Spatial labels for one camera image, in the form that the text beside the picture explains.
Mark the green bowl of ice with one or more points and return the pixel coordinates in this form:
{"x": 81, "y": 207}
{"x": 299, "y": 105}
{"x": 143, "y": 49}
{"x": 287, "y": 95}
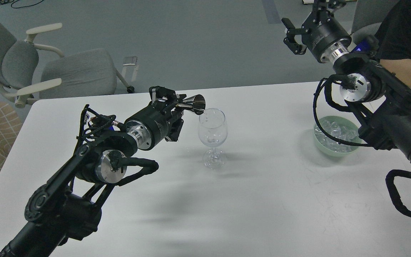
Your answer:
{"x": 339, "y": 128}

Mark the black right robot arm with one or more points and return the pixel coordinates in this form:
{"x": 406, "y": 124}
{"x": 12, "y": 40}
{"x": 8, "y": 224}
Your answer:
{"x": 360, "y": 85}

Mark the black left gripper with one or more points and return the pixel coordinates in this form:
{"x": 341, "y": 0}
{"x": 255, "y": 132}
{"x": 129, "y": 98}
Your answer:
{"x": 158, "y": 121}

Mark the grey office chair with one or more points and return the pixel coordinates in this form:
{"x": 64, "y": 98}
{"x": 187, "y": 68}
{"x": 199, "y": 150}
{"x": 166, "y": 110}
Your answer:
{"x": 30, "y": 72}

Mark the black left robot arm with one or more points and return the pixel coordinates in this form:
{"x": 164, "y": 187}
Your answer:
{"x": 69, "y": 205}

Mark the person in black shirt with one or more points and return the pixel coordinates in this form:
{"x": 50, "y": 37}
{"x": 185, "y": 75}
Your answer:
{"x": 394, "y": 37}

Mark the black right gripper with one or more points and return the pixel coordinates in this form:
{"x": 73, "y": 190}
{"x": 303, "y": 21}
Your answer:
{"x": 319, "y": 32}

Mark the steel cocktail jigger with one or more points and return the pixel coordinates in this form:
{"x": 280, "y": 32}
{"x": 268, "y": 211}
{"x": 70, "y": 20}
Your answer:
{"x": 195, "y": 104}

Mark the clear wine glass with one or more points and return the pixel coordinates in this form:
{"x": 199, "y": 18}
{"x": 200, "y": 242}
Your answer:
{"x": 212, "y": 132}

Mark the metal floor plate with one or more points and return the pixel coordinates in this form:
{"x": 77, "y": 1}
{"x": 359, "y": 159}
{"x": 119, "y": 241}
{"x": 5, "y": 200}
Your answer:
{"x": 130, "y": 61}

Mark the grey chair at right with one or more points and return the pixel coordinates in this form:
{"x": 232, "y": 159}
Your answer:
{"x": 368, "y": 16}

